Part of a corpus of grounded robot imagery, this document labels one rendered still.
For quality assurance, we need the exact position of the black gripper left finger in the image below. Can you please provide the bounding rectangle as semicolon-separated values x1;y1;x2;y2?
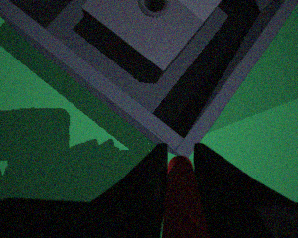
0;143;168;238

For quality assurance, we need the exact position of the dark red peg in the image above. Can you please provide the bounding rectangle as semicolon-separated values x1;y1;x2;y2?
162;156;210;238

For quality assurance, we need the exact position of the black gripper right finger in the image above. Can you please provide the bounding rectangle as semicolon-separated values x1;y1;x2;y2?
194;143;298;238

